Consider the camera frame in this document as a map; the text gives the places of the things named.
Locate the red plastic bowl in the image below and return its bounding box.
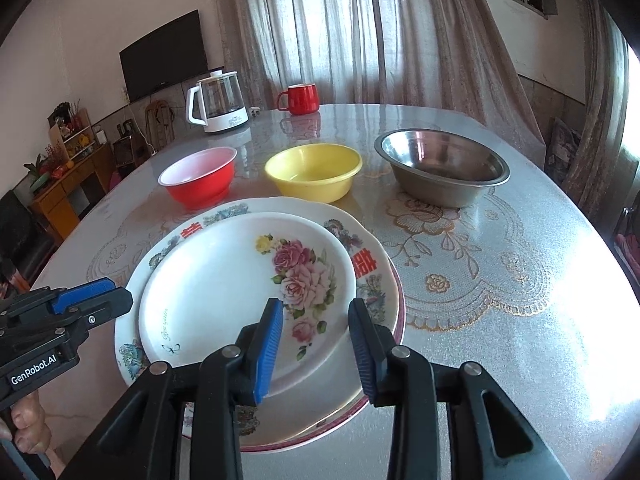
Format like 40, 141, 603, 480
158, 146, 238, 211

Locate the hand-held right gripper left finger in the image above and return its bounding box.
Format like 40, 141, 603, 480
60, 297, 285, 480

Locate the white plate with red characters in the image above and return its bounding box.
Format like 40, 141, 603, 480
114, 196, 401, 442

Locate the stainless steel bowl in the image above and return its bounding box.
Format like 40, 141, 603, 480
374, 129, 511, 208

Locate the dark chair with pink cloth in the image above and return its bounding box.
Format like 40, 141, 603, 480
612, 205, 640, 281

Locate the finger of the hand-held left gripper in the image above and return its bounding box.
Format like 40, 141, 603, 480
52, 278, 135, 331

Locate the wooden chair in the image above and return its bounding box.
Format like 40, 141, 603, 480
145, 100, 176, 153

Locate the black sofa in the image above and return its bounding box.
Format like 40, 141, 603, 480
0, 190, 56, 281

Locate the bright window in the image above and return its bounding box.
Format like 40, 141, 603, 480
620, 45, 640, 161

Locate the white plate with pink roses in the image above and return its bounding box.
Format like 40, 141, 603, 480
137, 212, 358, 397

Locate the white glass electric kettle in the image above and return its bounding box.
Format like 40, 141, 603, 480
186, 70, 251, 134

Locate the yellow plastic bowl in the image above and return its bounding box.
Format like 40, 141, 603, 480
264, 143, 363, 204

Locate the leaning framed picture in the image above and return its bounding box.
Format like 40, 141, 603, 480
547, 117, 583, 186

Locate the wide grey lace curtain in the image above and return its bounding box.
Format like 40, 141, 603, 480
210, 0, 546, 161

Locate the white plate with purple rim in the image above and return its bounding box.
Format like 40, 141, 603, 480
181, 260, 407, 454

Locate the wooden cabinet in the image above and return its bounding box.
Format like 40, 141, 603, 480
27, 142, 113, 241

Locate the person's left hand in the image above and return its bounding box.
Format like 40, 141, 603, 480
0, 390, 55, 466

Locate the small shelf with ornaments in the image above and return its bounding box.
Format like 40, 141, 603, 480
47, 101, 96, 161

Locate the red mug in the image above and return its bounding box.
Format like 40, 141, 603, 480
276, 83, 320, 116

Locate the narrow grey lace curtain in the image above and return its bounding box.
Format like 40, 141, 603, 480
565, 0, 631, 201

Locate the black wall television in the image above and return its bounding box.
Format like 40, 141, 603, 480
119, 9, 209, 103

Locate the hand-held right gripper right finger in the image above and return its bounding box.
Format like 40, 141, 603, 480
347, 297, 571, 480

